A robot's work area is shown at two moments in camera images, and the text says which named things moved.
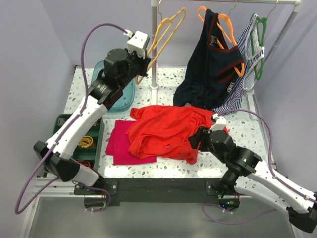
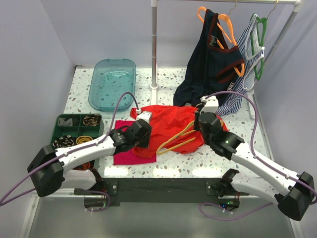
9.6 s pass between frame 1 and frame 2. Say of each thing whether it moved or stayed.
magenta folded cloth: stayed
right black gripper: moved
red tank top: moved
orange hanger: stayed
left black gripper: moved
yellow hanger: moved
